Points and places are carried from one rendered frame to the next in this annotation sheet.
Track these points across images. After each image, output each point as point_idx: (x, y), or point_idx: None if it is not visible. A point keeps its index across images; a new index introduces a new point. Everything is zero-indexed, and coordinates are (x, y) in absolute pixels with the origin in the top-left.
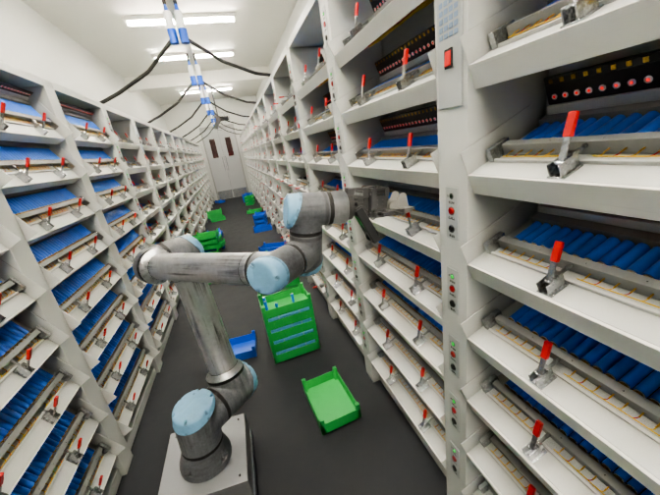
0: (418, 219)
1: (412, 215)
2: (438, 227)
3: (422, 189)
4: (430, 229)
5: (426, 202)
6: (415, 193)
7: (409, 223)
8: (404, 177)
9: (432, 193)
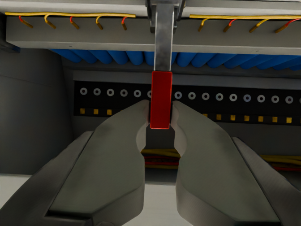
0: (198, 29)
1: (244, 39)
2: (70, 22)
3: (265, 83)
4: (94, 8)
5: (229, 61)
6: (290, 75)
7: (169, 32)
8: (168, 210)
9: (227, 75)
